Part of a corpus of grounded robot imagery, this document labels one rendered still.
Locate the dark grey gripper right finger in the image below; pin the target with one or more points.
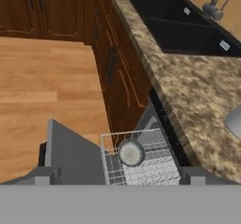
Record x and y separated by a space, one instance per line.
196 176

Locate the black sink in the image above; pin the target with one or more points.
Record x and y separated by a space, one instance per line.
179 30

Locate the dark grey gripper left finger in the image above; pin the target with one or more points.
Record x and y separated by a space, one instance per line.
47 176

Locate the grey dishwasher door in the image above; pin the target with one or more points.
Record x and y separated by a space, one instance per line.
72 155

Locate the dishwasher body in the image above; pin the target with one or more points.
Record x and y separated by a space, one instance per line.
163 121

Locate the brown under-counter drawer front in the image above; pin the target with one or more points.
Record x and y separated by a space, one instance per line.
105 8

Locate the brown under-counter cupboard door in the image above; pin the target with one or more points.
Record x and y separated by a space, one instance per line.
122 92

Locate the grey bowl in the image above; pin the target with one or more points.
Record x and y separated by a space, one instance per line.
234 122

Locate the grey tap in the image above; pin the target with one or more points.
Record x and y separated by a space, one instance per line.
214 9

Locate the round grey dish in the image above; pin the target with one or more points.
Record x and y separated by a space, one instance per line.
131 152

